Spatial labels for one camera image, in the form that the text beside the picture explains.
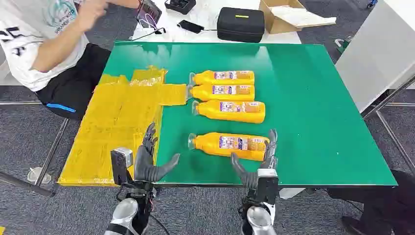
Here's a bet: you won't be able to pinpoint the white table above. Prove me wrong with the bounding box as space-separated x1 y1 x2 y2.
129 0 302 45

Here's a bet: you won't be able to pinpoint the orange drink bottle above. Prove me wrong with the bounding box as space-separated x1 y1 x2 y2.
187 84 256 102
189 70 255 87
187 132 270 162
192 99 266 124

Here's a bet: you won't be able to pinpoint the yellow plastic sheet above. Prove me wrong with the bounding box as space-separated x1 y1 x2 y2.
57 66 189 187

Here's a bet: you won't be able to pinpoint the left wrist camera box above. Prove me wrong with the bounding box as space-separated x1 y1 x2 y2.
110 147 134 186

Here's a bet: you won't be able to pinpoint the round white floor disc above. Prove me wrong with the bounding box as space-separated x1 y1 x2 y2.
27 167 52 185

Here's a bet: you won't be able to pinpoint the white paper sheet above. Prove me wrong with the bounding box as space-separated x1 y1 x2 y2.
271 4 337 28

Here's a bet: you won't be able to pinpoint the metal frame legs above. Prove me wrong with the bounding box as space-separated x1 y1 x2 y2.
361 76 415 176

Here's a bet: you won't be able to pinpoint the white panel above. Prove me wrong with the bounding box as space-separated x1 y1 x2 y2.
335 0 415 113

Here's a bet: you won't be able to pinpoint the metal stool legs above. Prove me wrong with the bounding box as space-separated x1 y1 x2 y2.
0 100 70 197

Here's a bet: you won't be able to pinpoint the black zipped case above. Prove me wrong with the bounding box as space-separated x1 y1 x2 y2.
216 7 266 44

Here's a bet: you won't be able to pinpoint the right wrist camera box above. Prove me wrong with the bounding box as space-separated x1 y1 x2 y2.
256 168 279 205

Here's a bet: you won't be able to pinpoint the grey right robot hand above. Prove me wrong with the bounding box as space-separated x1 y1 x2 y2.
231 129 278 190

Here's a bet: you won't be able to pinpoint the person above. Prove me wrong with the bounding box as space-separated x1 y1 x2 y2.
0 0 145 120

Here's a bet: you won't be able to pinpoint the black tray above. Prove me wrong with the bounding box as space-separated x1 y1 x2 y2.
164 0 197 15

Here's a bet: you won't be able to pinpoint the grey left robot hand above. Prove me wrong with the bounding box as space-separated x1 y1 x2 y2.
133 122 181 183

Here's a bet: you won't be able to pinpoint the open cardboard box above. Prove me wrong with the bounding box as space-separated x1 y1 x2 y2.
258 0 337 35

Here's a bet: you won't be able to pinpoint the handheld device with screen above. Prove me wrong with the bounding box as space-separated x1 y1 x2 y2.
136 0 163 30

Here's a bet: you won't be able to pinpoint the green table mat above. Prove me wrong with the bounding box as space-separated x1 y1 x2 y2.
103 41 398 187

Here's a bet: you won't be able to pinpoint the small green object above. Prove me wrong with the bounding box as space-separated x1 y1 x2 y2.
335 37 352 54

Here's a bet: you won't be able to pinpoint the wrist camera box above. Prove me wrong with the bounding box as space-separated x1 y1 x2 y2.
256 168 279 205
110 147 134 186

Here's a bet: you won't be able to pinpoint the black leg with foot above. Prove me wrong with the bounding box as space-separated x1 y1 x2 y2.
327 170 415 235

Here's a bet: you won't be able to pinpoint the black smartphone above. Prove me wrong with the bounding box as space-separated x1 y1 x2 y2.
177 20 205 34

